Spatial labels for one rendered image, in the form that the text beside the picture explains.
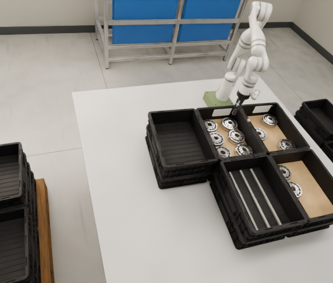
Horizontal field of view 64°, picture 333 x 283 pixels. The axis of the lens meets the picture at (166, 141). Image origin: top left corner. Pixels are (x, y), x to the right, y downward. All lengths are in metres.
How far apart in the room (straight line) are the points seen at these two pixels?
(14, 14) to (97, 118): 2.48
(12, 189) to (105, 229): 0.69
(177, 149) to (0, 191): 1.06
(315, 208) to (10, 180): 1.75
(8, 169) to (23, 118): 1.07
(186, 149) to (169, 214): 0.38
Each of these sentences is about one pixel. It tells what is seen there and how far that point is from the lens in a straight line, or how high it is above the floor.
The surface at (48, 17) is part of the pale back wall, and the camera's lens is 4.06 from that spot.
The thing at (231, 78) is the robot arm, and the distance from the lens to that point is 1.93.
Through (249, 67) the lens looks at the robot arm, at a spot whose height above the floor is 1.30.
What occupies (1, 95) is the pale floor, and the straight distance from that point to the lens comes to 3.23.
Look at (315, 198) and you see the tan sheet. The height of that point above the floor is 0.83.
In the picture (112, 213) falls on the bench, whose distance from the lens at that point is 1.44.
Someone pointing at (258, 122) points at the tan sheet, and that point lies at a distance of 1.90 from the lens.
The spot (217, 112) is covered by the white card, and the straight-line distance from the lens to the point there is 1.74.
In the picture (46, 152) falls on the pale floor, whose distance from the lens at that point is 2.59.
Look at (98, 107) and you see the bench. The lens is 1.91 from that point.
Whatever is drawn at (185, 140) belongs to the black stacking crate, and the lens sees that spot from 1.60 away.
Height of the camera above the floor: 2.01
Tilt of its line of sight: 49 degrees down
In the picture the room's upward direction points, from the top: 13 degrees clockwise
